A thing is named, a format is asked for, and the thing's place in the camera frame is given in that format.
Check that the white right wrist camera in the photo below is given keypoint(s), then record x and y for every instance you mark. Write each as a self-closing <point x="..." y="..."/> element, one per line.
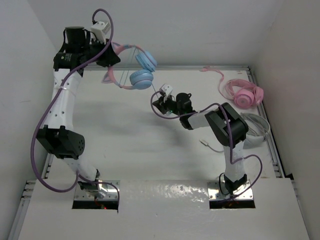
<point x="166" y="89"/>

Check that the white front cover board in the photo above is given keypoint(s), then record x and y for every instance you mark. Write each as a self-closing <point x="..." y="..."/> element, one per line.
<point x="168" y="210"/>

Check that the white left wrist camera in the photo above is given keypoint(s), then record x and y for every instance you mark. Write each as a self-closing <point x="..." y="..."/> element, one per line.
<point x="100" y="29"/>

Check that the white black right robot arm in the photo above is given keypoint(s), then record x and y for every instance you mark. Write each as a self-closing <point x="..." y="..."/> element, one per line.
<point x="229" y="128"/>

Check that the pink blue cat-ear headphones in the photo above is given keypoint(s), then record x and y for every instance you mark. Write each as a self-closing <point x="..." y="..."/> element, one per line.
<point x="139" y="80"/>

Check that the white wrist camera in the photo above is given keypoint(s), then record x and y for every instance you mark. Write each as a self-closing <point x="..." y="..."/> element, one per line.
<point x="100" y="29"/>
<point x="166" y="89"/>

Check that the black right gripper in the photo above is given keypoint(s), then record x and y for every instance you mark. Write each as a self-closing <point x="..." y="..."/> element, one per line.
<point x="162" y="104"/>

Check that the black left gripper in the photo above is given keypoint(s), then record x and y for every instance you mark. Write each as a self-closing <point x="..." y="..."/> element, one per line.
<point x="110" y="57"/>

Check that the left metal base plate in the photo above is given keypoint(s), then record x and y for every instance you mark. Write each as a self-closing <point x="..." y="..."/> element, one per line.
<point x="85" y="191"/>

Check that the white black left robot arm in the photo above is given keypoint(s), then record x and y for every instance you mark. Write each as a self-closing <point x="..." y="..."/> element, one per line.
<point x="56" y="132"/>

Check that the white grey headphones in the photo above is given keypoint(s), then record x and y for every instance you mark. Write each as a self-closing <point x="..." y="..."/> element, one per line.
<point x="258" y="130"/>

